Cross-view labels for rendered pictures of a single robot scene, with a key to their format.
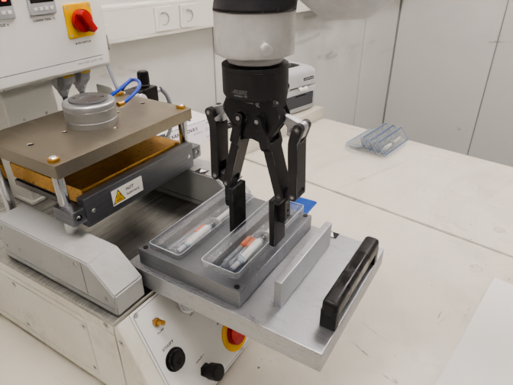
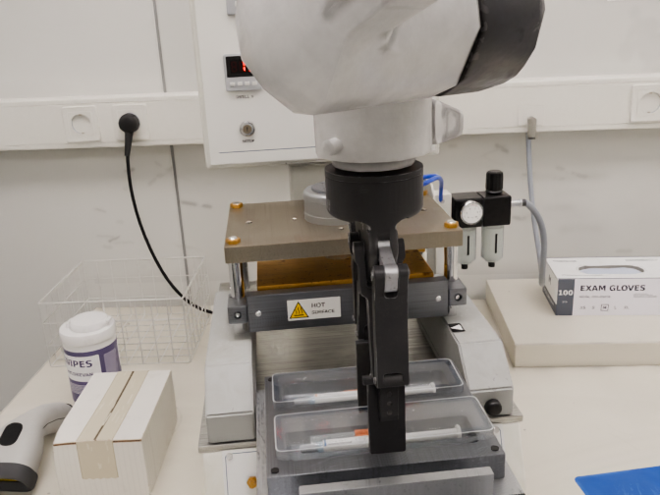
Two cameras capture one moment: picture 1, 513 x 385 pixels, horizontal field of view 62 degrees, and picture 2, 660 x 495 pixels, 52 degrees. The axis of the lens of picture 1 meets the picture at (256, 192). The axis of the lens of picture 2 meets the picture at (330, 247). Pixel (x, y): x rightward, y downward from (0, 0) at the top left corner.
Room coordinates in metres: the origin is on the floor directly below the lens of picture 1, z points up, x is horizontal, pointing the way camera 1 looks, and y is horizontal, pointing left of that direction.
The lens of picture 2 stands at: (0.15, -0.39, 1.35)
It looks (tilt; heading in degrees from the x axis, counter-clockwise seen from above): 19 degrees down; 53
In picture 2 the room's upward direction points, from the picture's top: 3 degrees counter-clockwise
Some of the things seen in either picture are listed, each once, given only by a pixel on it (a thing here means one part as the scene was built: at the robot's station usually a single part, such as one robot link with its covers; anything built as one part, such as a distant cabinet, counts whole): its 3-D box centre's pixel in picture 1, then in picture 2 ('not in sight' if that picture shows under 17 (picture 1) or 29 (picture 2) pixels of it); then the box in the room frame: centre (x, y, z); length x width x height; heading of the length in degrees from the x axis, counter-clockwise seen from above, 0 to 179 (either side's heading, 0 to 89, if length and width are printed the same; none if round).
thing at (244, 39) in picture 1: (249, 30); (392, 122); (0.51, 0.01, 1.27); 0.13 x 0.12 x 0.05; 149
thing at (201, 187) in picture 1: (192, 179); (461, 339); (0.72, 0.12, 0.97); 0.26 x 0.05 x 0.07; 58
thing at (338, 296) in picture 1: (352, 278); not in sight; (0.41, -0.12, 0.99); 0.15 x 0.02 x 0.04; 148
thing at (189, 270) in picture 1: (230, 237); (372, 421); (0.51, 0.04, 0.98); 0.20 x 0.17 x 0.03; 148
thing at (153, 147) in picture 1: (101, 145); (344, 248); (0.65, 0.25, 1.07); 0.22 x 0.17 x 0.10; 148
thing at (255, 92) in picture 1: (255, 100); (375, 220); (0.49, 0.00, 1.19); 0.08 x 0.08 x 0.09
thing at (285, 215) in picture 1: (289, 205); (390, 395); (0.46, -0.04, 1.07); 0.03 x 0.01 x 0.05; 59
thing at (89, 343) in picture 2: not in sight; (92, 359); (0.44, 0.66, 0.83); 0.09 x 0.09 x 0.15
